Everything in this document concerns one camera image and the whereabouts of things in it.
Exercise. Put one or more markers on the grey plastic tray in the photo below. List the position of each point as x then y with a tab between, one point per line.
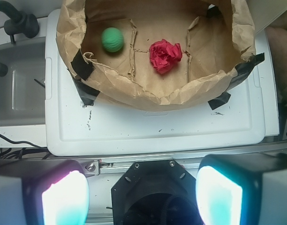
22	89

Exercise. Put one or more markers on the black tape piece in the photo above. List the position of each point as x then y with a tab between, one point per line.
84	69
244	69
219	101

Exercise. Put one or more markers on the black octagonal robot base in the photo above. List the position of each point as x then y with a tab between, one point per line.
155	193

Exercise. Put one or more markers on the white plastic bin lid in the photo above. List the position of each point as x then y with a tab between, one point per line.
73	129

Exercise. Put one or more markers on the red crumpled paper ball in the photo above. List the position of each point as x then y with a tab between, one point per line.
164	55

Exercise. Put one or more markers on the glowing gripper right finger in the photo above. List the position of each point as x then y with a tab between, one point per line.
242	189

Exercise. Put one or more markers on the black tape piece lower right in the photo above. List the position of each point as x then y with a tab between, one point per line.
219	101

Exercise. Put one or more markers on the black tape piece left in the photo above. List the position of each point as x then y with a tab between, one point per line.
84	69

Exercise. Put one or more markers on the green dimpled ball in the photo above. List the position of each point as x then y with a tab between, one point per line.
112	39

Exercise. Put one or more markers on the brown paper bag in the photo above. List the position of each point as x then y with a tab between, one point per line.
215	36

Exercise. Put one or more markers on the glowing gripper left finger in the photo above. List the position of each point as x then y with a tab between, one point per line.
43	192

